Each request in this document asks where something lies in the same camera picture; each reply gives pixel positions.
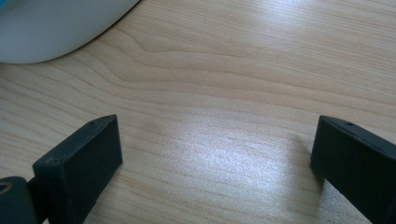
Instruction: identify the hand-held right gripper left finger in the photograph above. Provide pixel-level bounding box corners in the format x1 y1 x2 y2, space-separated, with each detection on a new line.
32 114 123 224

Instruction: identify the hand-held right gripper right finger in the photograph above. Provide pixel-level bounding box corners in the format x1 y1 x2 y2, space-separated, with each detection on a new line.
310 115 396 224

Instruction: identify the white and grey rice cooker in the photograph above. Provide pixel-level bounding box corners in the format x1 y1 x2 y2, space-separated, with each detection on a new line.
0 0 140 64

